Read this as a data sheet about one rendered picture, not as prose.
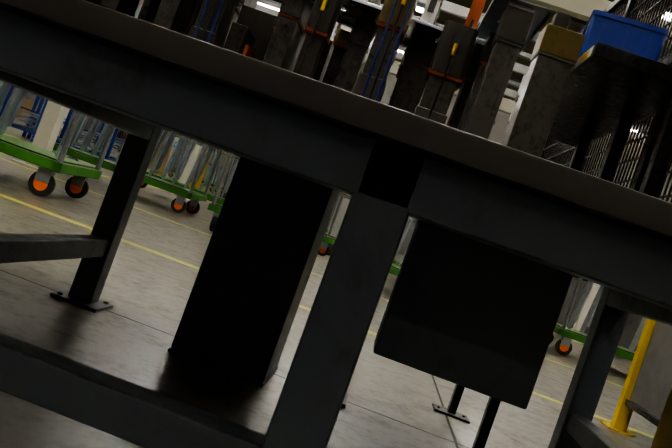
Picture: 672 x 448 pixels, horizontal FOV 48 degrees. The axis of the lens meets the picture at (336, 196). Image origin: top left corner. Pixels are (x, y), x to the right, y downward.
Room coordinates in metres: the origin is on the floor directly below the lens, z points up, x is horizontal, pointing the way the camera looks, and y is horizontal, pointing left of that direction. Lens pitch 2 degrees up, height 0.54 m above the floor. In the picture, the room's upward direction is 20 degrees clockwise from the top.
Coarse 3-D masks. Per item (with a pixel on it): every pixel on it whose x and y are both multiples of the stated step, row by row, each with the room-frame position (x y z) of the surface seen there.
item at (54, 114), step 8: (48, 104) 7.82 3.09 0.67; (56, 104) 7.81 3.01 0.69; (48, 112) 7.82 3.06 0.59; (56, 112) 7.81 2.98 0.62; (64, 112) 7.92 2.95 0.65; (48, 120) 7.81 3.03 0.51; (56, 120) 7.81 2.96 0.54; (40, 128) 7.82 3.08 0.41; (48, 128) 7.81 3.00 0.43; (56, 128) 7.87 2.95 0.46; (40, 136) 7.82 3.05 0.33; (48, 136) 7.81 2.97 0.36; (56, 136) 7.94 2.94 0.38; (32, 144) 7.82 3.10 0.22; (40, 144) 7.81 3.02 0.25; (48, 144) 7.83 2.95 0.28; (16, 160) 7.75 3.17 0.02; (32, 168) 7.71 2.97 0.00
